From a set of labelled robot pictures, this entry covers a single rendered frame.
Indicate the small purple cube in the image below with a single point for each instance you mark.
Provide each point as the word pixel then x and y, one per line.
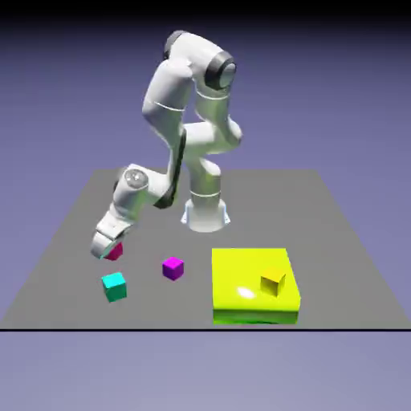
pixel 172 268

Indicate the large yellow box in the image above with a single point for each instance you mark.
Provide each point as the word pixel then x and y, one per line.
pixel 250 282

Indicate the small red cube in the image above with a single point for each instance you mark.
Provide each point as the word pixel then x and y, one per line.
pixel 115 253

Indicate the small yellow cube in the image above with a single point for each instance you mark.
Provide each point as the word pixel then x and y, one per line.
pixel 272 283

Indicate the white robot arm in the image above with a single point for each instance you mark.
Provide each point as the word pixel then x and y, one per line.
pixel 199 138

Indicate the small cyan cube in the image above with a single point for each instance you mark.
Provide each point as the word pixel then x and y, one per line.
pixel 114 287

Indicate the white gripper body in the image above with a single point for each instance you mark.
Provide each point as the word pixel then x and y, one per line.
pixel 100 244

